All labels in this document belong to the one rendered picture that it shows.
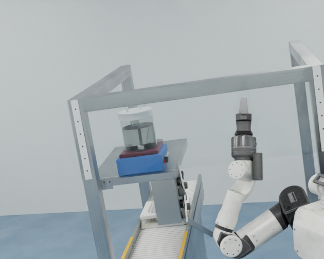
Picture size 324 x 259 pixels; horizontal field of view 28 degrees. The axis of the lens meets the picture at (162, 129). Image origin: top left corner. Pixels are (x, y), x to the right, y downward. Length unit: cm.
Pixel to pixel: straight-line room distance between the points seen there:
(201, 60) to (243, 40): 43
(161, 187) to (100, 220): 30
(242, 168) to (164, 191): 60
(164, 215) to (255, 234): 60
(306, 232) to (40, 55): 486
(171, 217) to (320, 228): 86
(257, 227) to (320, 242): 29
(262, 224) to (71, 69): 447
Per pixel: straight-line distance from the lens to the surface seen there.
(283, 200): 231
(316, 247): 213
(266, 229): 231
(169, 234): 328
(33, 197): 711
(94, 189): 273
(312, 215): 216
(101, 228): 278
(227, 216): 228
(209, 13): 601
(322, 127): 260
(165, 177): 273
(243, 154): 226
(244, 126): 228
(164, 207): 277
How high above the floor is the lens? 203
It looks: 11 degrees down
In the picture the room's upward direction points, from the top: 9 degrees counter-clockwise
